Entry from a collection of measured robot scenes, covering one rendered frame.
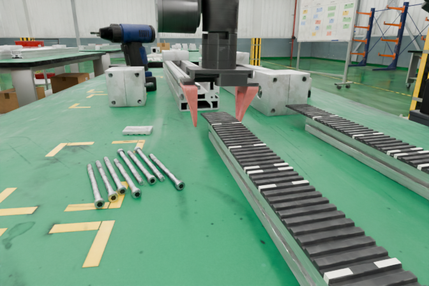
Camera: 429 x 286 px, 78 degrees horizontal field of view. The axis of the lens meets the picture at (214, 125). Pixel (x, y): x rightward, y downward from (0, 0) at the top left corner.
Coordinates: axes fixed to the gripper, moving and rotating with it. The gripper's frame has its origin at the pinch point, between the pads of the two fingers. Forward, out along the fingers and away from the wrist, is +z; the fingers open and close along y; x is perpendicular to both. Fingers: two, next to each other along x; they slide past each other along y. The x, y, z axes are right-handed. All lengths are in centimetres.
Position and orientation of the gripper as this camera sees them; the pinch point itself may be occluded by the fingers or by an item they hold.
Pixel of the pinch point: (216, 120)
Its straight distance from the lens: 46.7
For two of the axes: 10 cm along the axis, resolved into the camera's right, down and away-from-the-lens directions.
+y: -9.7, 0.4, -2.2
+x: 2.3, 2.9, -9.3
